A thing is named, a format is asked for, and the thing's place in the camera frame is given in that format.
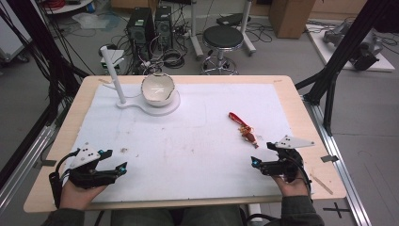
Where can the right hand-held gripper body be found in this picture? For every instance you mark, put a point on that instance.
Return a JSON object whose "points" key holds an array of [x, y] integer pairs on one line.
{"points": [[287, 164]]}

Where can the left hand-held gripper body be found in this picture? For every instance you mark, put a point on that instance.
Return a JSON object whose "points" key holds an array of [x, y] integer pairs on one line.
{"points": [[89, 177]]}

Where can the white stand with pole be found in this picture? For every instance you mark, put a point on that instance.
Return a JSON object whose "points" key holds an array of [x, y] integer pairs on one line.
{"points": [[155, 109]]}

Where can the person's left hand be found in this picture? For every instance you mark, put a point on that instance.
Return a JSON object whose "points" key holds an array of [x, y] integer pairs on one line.
{"points": [[75, 197]]}

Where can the person's right hand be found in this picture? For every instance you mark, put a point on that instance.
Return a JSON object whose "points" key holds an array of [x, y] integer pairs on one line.
{"points": [[293, 189]]}

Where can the thin wooden stick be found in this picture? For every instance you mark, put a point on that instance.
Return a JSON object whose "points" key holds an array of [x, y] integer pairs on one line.
{"points": [[321, 184]]}

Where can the grey tape piece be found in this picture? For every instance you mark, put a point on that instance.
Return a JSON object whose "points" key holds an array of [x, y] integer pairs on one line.
{"points": [[329, 158], [47, 163]]}

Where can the person's left leg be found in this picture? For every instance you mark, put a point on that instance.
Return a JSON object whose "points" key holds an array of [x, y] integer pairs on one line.
{"points": [[141, 218]]}

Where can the person's leg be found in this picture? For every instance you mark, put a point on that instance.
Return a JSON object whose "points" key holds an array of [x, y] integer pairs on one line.
{"points": [[213, 216], [141, 218]]}

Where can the person's right leg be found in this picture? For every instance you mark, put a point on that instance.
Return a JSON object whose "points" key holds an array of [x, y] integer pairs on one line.
{"points": [[213, 216]]}

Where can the white foam mat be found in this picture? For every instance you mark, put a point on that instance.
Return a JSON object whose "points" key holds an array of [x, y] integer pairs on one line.
{"points": [[188, 150]]}

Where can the white cracked egg-shaped bowl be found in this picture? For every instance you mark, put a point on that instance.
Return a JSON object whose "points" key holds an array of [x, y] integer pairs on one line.
{"points": [[156, 91]]}

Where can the white box device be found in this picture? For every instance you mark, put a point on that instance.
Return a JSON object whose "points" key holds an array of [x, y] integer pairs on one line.
{"points": [[120, 58]]}

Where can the white platform board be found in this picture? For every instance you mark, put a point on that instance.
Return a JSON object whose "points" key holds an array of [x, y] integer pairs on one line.
{"points": [[320, 47]]}

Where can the black round stool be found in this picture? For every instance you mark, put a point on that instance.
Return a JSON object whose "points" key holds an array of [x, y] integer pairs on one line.
{"points": [[223, 37]]}

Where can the white metal stand legs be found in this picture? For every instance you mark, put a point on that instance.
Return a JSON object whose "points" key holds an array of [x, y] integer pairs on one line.
{"points": [[196, 44]]}

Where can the brown cardboard box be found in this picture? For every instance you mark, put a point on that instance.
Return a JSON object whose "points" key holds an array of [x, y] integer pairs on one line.
{"points": [[290, 19]]}

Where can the black computer tower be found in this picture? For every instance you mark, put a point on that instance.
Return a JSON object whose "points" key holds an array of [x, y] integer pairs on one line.
{"points": [[139, 28], [163, 26]]}

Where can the grey and black machine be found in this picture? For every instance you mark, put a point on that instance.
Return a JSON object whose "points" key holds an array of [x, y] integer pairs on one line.
{"points": [[365, 51]]}

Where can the clear plastic sheet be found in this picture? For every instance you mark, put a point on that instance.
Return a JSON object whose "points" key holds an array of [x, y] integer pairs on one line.
{"points": [[91, 20]]}

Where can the white round table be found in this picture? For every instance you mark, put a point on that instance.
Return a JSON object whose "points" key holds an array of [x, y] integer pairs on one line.
{"points": [[69, 7]]}

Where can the aluminium rail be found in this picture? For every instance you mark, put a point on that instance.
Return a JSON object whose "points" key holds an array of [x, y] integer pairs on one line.
{"points": [[25, 163], [342, 175]]}

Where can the black metal frame strut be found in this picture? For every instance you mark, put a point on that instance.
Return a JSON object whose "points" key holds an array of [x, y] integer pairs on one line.
{"points": [[345, 50], [44, 47]]}

